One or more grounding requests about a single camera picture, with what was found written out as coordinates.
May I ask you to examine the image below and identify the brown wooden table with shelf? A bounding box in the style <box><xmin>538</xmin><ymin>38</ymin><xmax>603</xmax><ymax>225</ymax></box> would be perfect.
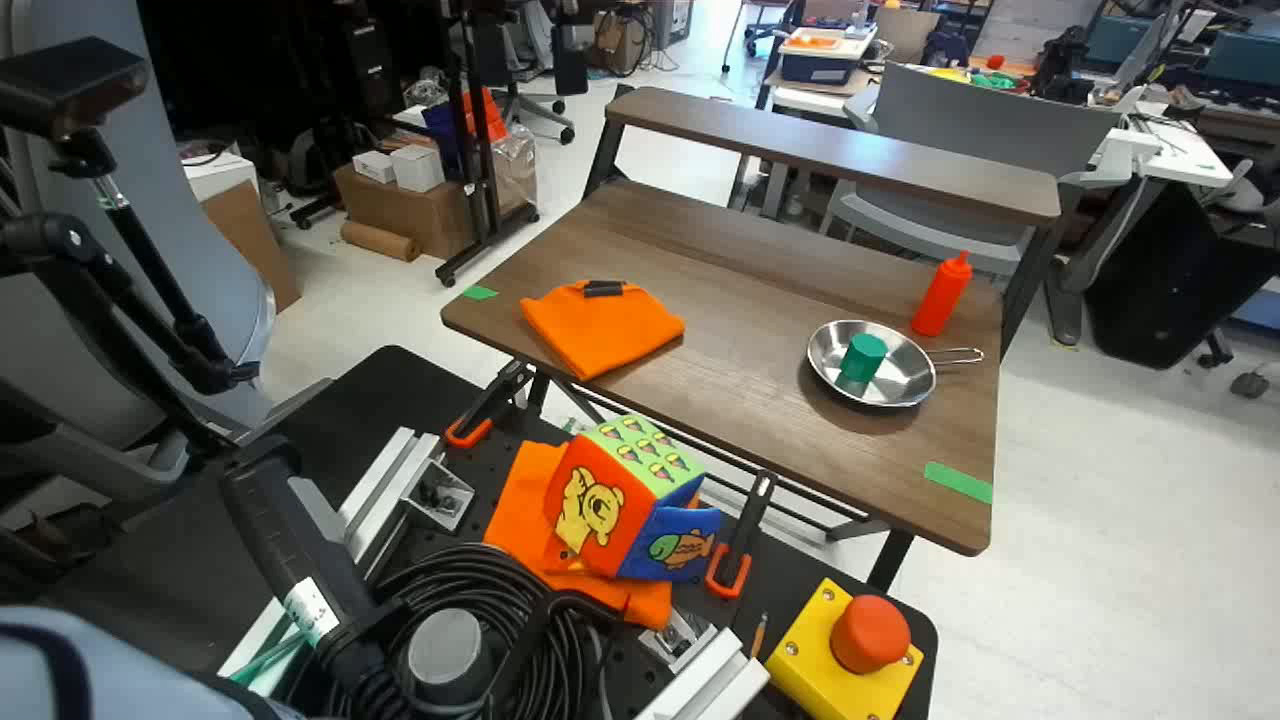
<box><xmin>439</xmin><ymin>83</ymin><xmax>1068</xmax><ymax>597</ymax></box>

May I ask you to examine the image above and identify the silver metal pan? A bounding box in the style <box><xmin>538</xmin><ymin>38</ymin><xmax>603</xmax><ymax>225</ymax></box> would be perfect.
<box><xmin>806</xmin><ymin>316</ymin><xmax>987</xmax><ymax>415</ymax></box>

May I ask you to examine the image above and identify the cardboard tube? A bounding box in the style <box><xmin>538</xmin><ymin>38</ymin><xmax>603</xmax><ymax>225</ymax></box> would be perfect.
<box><xmin>338</xmin><ymin>215</ymin><xmax>426</xmax><ymax>263</ymax></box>

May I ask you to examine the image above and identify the crumpled orange cloth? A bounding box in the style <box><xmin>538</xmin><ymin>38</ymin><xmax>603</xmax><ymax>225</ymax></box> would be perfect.
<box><xmin>479</xmin><ymin>436</ymin><xmax>681</xmax><ymax>631</ymax></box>

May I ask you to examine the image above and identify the large cardboard box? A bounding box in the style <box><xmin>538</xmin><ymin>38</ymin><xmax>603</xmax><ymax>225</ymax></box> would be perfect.
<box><xmin>331</xmin><ymin>131</ymin><xmax>541</xmax><ymax>261</ymax></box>

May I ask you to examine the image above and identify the tall brown cardboard box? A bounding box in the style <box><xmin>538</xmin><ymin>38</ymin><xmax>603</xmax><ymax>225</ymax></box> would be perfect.
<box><xmin>197</xmin><ymin>177</ymin><xmax>304</xmax><ymax>310</ymax></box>

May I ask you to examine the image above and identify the black orange bar clamp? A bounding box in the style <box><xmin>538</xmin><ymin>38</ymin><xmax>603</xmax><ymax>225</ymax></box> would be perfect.
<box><xmin>700</xmin><ymin>470</ymin><xmax>780</xmax><ymax>607</ymax></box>
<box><xmin>439</xmin><ymin>354</ymin><xmax>538</xmax><ymax>455</ymax></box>

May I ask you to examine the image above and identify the aluminium extrusion rail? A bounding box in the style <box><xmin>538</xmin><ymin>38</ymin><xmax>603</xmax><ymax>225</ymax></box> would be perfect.
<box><xmin>215</xmin><ymin>423</ymin><xmax>443</xmax><ymax>685</ymax></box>

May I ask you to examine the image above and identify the grey office chair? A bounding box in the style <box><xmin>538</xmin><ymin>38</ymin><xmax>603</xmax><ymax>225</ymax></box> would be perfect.
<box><xmin>824</xmin><ymin>58</ymin><xmax>1124</xmax><ymax>274</ymax></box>

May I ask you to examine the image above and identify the green block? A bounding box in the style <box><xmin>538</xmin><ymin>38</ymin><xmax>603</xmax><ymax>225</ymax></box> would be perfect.
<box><xmin>838</xmin><ymin>333</ymin><xmax>893</xmax><ymax>400</ymax></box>

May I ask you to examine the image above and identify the yellow box with red button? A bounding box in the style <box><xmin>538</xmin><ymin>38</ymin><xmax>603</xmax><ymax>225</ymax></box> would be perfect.
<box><xmin>765</xmin><ymin>574</ymin><xmax>927</xmax><ymax>720</ymax></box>

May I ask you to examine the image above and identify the black cable bundle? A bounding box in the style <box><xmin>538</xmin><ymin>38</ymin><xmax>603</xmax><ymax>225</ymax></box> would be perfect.
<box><xmin>316</xmin><ymin>538</ymin><xmax>617</xmax><ymax>720</ymax></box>

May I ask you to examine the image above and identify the colourful soft toy cube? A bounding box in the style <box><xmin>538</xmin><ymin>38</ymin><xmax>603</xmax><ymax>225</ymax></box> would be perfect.
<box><xmin>541</xmin><ymin>412</ymin><xmax>734</xmax><ymax>584</ymax></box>

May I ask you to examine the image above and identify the dark bin with orange lid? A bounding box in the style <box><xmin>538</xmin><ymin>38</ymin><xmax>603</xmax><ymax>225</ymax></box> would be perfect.
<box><xmin>776</xmin><ymin>24</ymin><xmax>875</xmax><ymax>89</ymax></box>

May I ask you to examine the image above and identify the folded orange cloth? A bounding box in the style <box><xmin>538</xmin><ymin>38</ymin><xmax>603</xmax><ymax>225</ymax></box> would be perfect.
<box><xmin>518</xmin><ymin>274</ymin><xmax>690</xmax><ymax>382</ymax></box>

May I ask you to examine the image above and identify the black tripod stand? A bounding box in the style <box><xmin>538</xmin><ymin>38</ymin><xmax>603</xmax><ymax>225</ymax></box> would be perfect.
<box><xmin>431</xmin><ymin>0</ymin><xmax>543</xmax><ymax>286</ymax></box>

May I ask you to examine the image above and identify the large green tape strip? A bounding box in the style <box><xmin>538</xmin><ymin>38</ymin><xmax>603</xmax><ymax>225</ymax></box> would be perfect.
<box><xmin>922</xmin><ymin>458</ymin><xmax>995</xmax><ymax>508</ymax></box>

